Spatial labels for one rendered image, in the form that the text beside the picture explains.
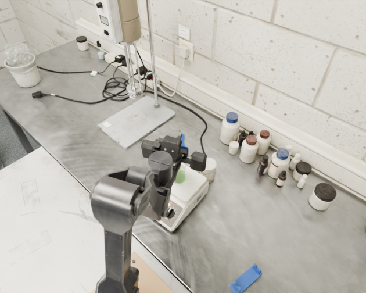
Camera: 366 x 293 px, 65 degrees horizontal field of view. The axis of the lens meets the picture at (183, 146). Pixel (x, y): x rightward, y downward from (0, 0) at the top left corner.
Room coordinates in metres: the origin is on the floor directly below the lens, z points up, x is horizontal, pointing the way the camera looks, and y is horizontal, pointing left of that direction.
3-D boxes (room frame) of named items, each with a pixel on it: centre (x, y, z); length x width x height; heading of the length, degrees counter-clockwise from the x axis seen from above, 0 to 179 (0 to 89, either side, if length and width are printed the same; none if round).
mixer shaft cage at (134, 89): (0.98, 0.20, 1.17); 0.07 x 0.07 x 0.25
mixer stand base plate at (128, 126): (0.97, 0.20, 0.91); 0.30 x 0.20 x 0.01; 137
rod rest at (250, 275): (0.29, -0.18, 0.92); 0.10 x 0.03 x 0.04; 127
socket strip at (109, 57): (1.36, 0.28, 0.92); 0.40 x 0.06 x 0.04; 47
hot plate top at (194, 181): (0.57, 0.00, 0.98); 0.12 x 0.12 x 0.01; 52
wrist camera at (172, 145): (0.51, 0.04, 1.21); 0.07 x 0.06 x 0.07; 74
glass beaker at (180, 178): (0.58, 0.02, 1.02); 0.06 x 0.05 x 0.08; 168
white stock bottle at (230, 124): (0.85, -0.19, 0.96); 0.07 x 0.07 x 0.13
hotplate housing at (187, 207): (0.55, 0.02, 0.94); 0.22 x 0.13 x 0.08; 142
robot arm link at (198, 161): (0.51, 0.04, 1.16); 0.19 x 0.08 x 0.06; 72
